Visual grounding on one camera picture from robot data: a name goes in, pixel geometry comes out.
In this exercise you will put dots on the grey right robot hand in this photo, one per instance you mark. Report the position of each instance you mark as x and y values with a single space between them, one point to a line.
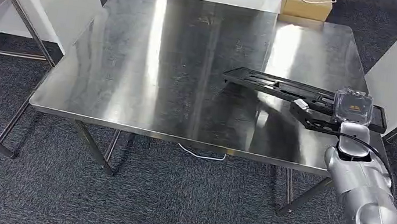
352 107

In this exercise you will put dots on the black plastic panel with cutouts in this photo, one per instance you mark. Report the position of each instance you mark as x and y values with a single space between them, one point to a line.
257 81

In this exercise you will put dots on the cardboard box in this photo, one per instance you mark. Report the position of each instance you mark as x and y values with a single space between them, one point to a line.
306 9

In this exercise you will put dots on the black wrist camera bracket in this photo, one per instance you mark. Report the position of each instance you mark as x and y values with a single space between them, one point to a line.
310 119

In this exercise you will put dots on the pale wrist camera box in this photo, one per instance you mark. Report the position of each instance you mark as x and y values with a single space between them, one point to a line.
300 104

